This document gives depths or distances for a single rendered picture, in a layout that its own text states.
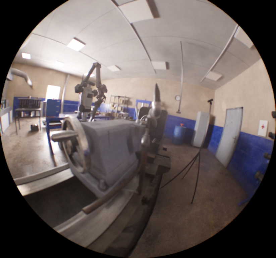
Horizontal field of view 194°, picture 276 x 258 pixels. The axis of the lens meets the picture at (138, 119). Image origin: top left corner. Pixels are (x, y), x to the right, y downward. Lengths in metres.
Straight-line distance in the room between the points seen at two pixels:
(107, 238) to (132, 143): 0.53
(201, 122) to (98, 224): 4.55
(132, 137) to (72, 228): 0.58
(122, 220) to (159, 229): 0.95
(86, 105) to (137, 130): 1.22
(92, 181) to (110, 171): 0.10
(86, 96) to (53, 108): 1.01
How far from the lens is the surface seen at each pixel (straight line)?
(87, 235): 0.43
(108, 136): 0.33
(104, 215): 0.43
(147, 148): 0.27
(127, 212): 0.44
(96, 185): 0.38
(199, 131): 4.50
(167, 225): 1.39
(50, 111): 2.23
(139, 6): 2.24
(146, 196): 1.01
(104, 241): 0.42
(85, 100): 1.54
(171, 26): 2.45
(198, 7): 2.28
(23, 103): 4.50
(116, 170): 0.39
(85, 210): 0.21
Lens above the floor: 1.25
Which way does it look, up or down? 6 degrees down
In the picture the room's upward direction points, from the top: 10 degrees clockwise
